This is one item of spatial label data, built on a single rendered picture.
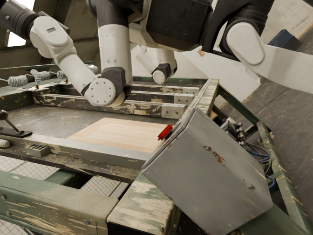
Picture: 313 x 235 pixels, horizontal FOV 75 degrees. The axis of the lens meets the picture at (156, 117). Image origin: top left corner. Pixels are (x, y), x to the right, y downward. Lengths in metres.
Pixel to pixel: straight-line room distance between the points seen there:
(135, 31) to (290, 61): 0.51
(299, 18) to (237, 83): 2.12
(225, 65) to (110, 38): 4.15
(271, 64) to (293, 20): 5.28
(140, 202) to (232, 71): 4.33
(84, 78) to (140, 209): 0.39
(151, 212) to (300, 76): 0.61
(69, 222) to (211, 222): 0.31
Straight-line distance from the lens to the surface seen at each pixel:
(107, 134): 0.92
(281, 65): 0.78
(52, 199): 0.55
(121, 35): 0.63
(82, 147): 0.78
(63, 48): 0.67
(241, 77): 4.69
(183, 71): 6.37
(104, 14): 0.65
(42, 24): 0.71
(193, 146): 0.31
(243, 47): 0.74
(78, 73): 0.64
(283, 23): 6.00
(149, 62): 1.17
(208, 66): 4.72
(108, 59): 0.61
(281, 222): 0.43
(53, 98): 1.55
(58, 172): 0.81
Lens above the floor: 0.95
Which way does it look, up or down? 2 degrees up
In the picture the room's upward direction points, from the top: 48 degrees counter-clockwise
